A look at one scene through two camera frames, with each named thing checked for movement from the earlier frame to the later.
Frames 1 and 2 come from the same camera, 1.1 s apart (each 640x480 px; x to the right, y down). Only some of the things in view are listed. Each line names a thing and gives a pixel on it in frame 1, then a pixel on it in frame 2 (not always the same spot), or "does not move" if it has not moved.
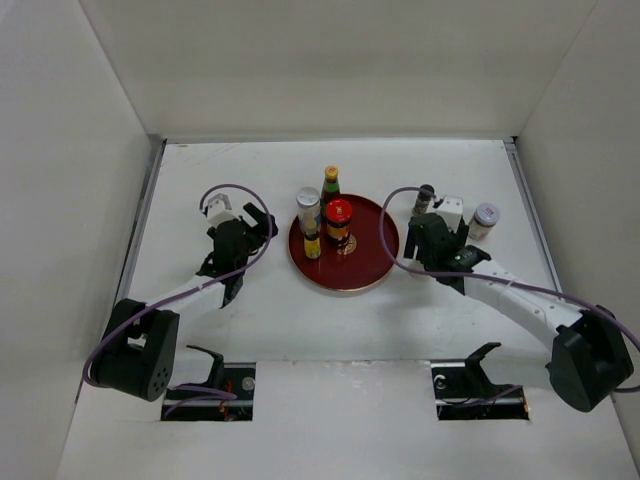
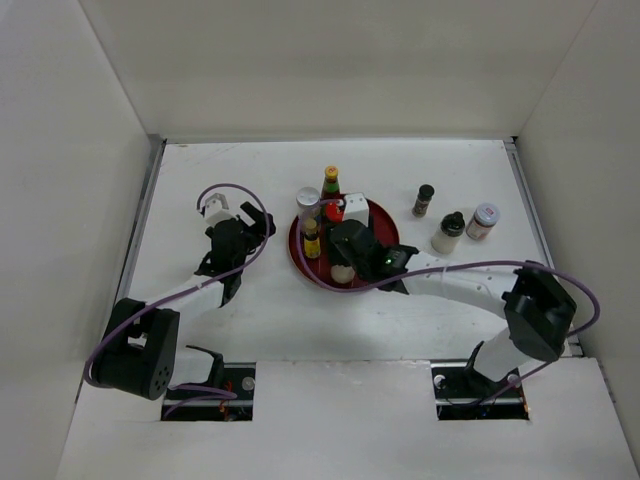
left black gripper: (258, 238) does not move
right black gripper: (461, 235) to (334, 253)
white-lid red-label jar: (484, 217) does not move
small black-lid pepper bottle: (422, 201) does not move
